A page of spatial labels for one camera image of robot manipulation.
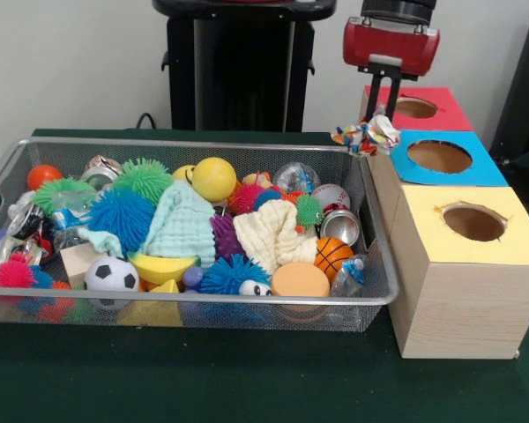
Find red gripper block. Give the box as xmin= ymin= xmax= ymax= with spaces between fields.
xmin=341 ymin=16 xmax=441 ymax=125

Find wooden box with three holes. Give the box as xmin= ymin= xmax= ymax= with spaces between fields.
xmin=354 ymin=85 xmax=529 ymax=360

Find toy baseball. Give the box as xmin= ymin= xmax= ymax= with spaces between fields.
xmin=311 ymin=182 xmax=352 ymax=211

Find toy basketball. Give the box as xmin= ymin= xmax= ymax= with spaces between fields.
xmin=313 ymin=236 xmax=355 ymax=283

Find cream waffle cloth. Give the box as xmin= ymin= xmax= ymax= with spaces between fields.
xmin=232 ymin=198 xmax=319 ymax=275

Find plain yellow ball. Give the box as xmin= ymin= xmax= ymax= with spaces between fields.
xmin=191 ymin=157 xmax=238 ymax=194

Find orange foam disc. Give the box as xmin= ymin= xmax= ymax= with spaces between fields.
xmin=272 ymin=261 xmax=332 ymax=297

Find yellow smiley ball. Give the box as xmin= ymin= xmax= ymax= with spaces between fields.
xmin=172 ymin=164 xmax=197 ymax=182

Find mint green cloth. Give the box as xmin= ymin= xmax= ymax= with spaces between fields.
xmin=77 ymin=179 xmax=217 ymax=268

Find blue spiky ball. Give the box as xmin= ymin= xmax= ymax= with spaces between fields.
xmin=86 ymin=188 xmax=156 ymax=256

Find toy soccer ball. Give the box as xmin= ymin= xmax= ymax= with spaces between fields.
xmin=83 ymin=256 xmax=141 ymax=293

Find dark green table cloth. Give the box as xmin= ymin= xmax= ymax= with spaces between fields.
xmin=0 ymin=127 xmax=529 ymax=423

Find small orange ball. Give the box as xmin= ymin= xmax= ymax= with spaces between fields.
xmin=26 ymin=164 xmax=64 ymax=191

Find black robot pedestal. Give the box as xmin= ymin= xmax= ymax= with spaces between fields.
xmin=152 ymin=0 xmax=339 ymax=132

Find wire mesh bin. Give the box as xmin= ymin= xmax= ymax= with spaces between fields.
xmin=0 ymin=136 xmax=400 ymax=332

